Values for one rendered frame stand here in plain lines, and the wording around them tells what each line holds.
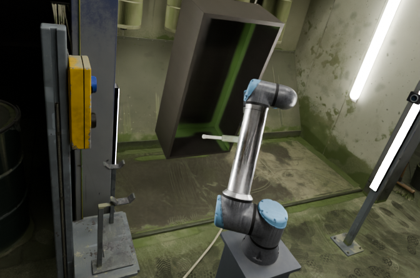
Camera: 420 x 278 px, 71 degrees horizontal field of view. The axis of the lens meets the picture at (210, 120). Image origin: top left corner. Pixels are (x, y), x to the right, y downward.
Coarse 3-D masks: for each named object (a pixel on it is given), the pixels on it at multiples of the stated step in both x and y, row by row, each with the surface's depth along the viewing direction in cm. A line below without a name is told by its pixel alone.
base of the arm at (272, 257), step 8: (248, 240) 146; (248, 248) 144; (256, 248) 142; (264, 248) 140; (272, 248) 141; (248, 256) 144; (256, 256) 143; (264, 256) 141; (272, 256) 142; (264, 264) 142
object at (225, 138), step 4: (204, 136) 228; (208, 136) 227; (212, 136) 225; (216, 136) 223; (220, 136) 222; (224, 136) 218; (228, 136) 216; (232, 136) 214; (236, 136) 213; (224, 140) 218; (228, 140) 216; (232, 140) 214; (236, 140) 212
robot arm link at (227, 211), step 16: (256, 80) 143; (256, 96) 141; (272, 96) 140; (256, 112) 140; (256, 128) 140; (240, 144) 142; (256, 144) 141; (240, 160) 140; (256, 160) 142; (240, 176) 139; (224, 192) 141; (240, 192) 139; (224, 208) 138; (240, 208) 137; (224, 224) 137; (240, 224) 136
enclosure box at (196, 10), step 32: (192, 0) 182; (224, 0) 202; (192, 32) 182; (224, 32) 224; (256, 32) 223; (192, 64) 188; (224, 64) 244; (256, 64) 225; (192, 96) 253; (224, 96) 268; (160, 128) 247; (192, 128) 278; (224, 128) 272
